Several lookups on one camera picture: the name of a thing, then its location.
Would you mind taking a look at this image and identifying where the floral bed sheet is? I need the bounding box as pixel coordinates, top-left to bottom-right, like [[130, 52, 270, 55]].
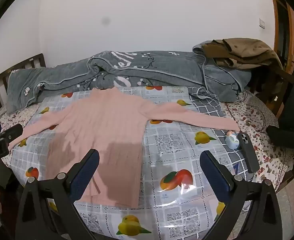
[[0, 90, 294, 194]]

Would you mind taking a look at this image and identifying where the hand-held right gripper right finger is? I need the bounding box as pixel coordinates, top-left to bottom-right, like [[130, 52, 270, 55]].
[[199, 150, 290, 240]]

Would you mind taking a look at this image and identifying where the brown coat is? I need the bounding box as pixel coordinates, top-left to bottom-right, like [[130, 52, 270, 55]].
[[202, 38, 283, 68]]

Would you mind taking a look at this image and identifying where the pink knit sweater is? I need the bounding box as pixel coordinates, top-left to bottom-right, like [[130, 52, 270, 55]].
[[8, 87, 240, 208]]

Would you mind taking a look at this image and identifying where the grey printed quilt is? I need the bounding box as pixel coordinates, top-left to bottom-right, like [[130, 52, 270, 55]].
[[34, 41, 253, 103]]

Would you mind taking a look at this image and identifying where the dark green jacket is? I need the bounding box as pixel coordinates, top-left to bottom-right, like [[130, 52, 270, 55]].
[[266, 67, 294, 159]]

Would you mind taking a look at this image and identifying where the grey checkered cloth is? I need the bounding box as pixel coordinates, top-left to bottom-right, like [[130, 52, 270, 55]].
[[188, 86, 226, 117]]

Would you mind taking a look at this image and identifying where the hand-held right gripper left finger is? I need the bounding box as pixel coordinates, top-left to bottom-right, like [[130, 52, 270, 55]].
[[15, 149, 100, 240]]

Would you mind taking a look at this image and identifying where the black smartphone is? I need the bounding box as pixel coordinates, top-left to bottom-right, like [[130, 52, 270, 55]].
[[237, 132, 260, 173]]

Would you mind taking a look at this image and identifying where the dark wooden chair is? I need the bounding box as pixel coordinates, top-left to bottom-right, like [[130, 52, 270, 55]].
[[248, 61, 294, 120]]

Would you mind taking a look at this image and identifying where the fruit print plastic mat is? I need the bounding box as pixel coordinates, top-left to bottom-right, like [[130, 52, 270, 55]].
[[2, 86, 255, 240]]

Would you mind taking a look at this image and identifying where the wooden door frame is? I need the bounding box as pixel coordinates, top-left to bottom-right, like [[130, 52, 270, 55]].
[[269, 0, 294, 68]]

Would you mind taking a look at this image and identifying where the small toy figurine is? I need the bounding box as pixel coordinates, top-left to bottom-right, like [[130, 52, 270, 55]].
[[224, 131, 240, 150]]

